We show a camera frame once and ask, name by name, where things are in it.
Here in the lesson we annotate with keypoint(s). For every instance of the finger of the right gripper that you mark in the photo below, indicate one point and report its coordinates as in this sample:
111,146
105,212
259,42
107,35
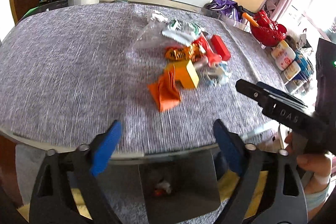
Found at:
252,91
282,96

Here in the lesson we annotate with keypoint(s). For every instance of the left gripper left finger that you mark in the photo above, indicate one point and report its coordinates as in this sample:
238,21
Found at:
52,200

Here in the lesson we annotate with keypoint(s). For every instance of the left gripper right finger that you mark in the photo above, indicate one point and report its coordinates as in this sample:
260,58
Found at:
282,200

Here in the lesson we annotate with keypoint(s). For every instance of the red block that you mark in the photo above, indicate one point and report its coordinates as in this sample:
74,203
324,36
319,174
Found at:
220,47

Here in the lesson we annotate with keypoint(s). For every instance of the white green medicine packet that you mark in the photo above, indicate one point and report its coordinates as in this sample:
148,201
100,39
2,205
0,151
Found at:
183,32

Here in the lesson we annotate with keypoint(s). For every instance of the person's right hand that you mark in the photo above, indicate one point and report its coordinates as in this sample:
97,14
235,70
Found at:
318,164

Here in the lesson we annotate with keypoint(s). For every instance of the cream lotion bottle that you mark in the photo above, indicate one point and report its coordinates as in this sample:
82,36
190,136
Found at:
291,71

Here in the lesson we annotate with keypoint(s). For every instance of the blue cookie tin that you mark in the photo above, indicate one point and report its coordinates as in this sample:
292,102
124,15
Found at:
305,65

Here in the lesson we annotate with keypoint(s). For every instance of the red lattice basket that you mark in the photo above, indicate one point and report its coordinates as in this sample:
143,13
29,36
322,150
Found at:
267,32

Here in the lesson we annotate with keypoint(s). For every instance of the orange brown snack wrapper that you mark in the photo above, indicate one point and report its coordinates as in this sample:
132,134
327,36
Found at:
193,53

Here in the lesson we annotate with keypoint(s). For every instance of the yellow block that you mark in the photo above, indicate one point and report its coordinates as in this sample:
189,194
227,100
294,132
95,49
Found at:
185,73

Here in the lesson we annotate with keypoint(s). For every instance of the purple clothes pile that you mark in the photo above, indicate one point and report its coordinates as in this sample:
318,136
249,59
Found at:
227,8

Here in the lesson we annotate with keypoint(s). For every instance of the grey woven table cloth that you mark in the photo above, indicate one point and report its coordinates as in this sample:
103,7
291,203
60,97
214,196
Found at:
67,74

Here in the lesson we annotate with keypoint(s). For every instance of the clear plastic bag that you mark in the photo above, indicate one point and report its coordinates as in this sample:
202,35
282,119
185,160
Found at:
151,37

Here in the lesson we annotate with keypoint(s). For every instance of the orange handle stick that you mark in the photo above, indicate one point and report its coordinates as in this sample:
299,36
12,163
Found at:
251,20

